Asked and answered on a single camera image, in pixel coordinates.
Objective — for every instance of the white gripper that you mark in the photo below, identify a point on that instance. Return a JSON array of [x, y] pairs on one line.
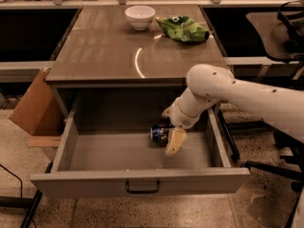
[[180, 118]]

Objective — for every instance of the blue pepsi can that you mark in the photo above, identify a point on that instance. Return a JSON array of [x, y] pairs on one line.
[[159, 133]]

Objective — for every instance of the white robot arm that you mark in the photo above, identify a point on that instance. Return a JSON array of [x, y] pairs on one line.
[[206, 85]]

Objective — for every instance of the open grey drawer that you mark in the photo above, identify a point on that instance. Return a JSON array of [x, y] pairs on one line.
[[107, 142]]

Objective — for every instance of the grey cabinet counter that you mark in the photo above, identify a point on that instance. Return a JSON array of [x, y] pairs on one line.
[[102, 49]]

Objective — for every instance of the green chip bag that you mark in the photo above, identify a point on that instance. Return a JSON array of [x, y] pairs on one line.
[[183, 29]]

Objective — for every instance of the white ceramic bowl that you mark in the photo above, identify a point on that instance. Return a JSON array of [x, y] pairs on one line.
[[139, 17]]

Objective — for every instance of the brown cardboard box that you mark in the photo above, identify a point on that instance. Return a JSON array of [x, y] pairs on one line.
[[39, 114]]

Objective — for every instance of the black office chair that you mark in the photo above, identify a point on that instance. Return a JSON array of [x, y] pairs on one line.
[[281, 33]]

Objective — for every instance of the black table leg frame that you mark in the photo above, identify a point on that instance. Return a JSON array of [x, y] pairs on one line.
[[229, 138]]

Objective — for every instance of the black drawer handle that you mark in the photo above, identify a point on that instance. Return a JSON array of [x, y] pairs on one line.
[[142, 188]]

